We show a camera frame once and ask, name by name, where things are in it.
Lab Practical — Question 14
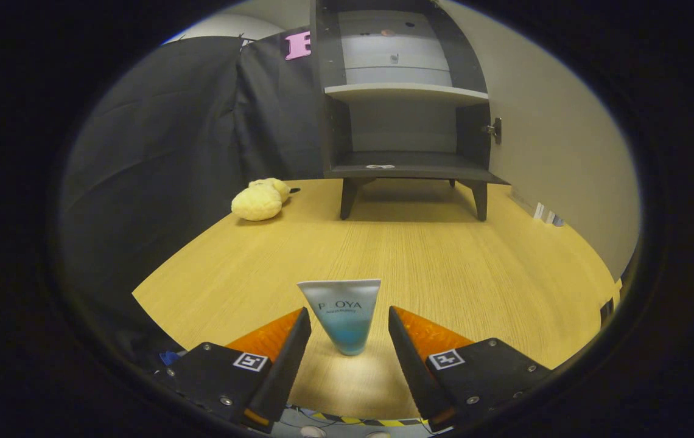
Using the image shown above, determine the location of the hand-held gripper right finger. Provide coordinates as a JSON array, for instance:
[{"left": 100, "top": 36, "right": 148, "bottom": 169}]
[{"left": 388, "top": 306, "right": 555, "bottom": 434}]

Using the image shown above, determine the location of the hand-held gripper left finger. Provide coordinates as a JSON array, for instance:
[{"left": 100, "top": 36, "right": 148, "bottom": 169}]
[{"left": 152, "top": 307, "right": 312, "bottom": 434}]

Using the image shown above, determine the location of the blue white cosmetic tube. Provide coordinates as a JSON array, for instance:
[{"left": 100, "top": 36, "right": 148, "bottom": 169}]
[{"left": 297, "top": 279, "right": 382, "bottom": 356}]

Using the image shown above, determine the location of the yellow black striped tape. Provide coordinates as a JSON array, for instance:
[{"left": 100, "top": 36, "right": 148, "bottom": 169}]
[{"left": 298, "top": 411, "right": 430, "bottom": 428}]

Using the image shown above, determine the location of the yellow plush toy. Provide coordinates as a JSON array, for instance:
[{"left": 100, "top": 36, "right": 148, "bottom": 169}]
[{"left": 231, "top": 178, "right": 301, "bottom": 221}]

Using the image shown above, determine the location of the dark grey cabinet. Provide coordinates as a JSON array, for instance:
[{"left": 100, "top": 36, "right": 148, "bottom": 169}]
[{"left": 310, "top": 0, "right": 509, "bottom": 222}]

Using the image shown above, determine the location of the black backdrop cloth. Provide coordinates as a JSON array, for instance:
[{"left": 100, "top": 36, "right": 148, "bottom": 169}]
[{"left": 58, "top": 27, "right": 329, "bottom": 366}]

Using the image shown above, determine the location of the white cabinet shelf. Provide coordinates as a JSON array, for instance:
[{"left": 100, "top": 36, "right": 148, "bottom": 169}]
[{"left": 324, "top": 83, "right": 489, "bottom": 106}]

